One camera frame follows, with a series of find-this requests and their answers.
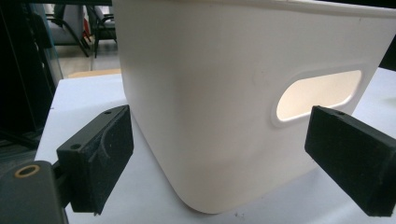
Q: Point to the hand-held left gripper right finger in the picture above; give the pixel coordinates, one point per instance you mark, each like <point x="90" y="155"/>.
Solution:
<point x="351" y="155"/>

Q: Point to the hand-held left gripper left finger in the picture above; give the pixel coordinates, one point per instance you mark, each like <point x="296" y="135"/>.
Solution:
<point x="93" y="161"/>

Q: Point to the white plastic storage bin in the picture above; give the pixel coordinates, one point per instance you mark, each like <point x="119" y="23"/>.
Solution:
<point x="218" y="109"/>

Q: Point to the dark stand with glass panel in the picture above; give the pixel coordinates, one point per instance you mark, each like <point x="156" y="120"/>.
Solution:
<point x="25" y="71"/>

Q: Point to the black metal chair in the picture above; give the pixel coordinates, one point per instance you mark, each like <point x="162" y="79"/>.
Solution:
<point x="104" y="28"/>

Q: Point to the grey upholstered chair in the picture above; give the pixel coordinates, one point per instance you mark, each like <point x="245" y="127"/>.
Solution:
<point x="67" y="26"/>

